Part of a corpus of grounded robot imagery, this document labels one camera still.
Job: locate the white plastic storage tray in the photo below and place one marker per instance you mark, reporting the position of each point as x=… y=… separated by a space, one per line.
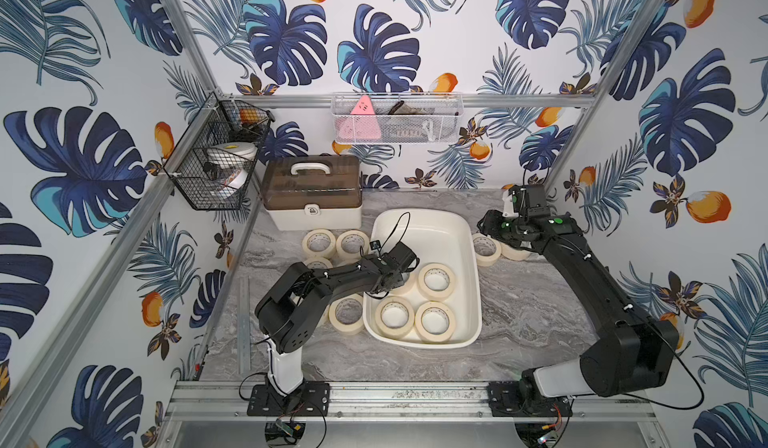
x=435 y=237

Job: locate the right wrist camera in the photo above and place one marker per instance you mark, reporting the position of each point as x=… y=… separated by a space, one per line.
x=525 y=201

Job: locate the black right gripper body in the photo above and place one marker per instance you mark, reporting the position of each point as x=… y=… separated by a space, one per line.
x=505 y=228

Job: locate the white mesh wall basket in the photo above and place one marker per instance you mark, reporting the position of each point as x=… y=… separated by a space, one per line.
x=407 y=118

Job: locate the black wire wall basket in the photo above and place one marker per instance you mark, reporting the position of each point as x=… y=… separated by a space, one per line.
x=218 y=121

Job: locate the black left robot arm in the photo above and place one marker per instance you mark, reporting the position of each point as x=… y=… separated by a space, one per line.
x=291 y=310

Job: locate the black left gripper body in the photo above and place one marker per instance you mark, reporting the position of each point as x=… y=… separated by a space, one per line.
x=405 y=256

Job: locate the pink triangle ruler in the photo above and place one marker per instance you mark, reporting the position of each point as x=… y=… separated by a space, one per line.
x=361 y=124

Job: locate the white round item in basket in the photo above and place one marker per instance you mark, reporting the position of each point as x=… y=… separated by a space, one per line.
x=227 y=165

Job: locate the cream masking tape roll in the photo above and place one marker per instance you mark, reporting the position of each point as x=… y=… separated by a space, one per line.
x=318 y=263
x=319 y=243
x=410 y=281
x=435 y=323
x=436 y=282
x=352 y=245
x=394 y=317
x=514 y=254
x=346 y=314
x=487 y=250

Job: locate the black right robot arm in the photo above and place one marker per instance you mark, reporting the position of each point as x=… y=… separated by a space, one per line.
x=633 y=350

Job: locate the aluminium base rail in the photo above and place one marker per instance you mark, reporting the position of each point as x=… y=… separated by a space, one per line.
x=390 y=401

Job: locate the brown lidded white toolbox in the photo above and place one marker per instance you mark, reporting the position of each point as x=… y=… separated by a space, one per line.
x=313 y=192

